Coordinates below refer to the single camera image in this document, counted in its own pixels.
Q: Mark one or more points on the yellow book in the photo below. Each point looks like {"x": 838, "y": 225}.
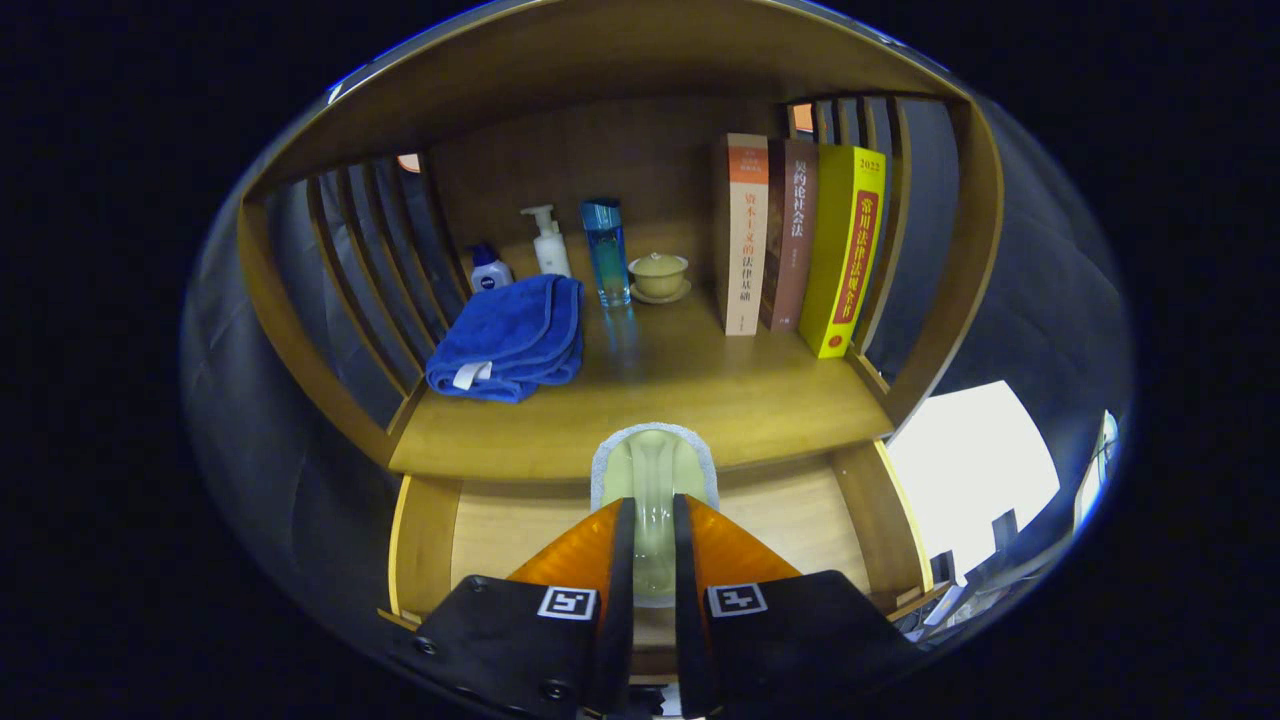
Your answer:
{"x": 845, "y": 250}

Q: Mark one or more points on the black backdrop cloth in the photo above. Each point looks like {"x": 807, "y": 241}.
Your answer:
{"x": 1050, "y": 300}

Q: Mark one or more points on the wooden countertop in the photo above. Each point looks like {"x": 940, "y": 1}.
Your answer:
{"x": 700, "y": 390}

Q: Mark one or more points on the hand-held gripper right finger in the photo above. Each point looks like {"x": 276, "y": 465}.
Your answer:
{"x": 688, "y": 600}

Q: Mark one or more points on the small black object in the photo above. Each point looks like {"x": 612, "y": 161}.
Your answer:
{"x": 1004, "y": 528}

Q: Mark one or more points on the brown book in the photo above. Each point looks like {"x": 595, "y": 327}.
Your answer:
{"x": 792, "y": 240}

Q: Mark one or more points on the wooden drawer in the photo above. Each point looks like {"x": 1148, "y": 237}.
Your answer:
{"x": 780, "y": 520}

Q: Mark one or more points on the beige orange book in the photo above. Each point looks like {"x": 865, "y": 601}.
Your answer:
{"x": 745, "y": 240}

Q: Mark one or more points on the wooden cabinet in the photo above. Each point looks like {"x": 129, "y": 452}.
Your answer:
{"x": 600, "y": 50}

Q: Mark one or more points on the beige lidded teacup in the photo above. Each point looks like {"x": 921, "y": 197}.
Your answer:
{"x": 659, "y": 275}

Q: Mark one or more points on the blue glass bottle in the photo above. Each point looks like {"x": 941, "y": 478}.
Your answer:
{"x": 608, "y": 260}

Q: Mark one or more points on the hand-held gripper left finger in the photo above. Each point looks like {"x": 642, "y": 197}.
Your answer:
{"x": 622, "y": 600}

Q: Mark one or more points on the white pump bottle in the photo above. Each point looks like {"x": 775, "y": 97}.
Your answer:
{"x": 550, "y": 255}

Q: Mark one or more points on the white device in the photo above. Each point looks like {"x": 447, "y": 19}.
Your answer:
{"x": 1095, "y": 470}

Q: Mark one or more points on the small white blue-capped bottle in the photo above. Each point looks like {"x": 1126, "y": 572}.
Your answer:
{"x": 490, "y": 275}

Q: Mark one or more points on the blue folded towel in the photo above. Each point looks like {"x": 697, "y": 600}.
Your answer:
{"x": 510, "y": 340}

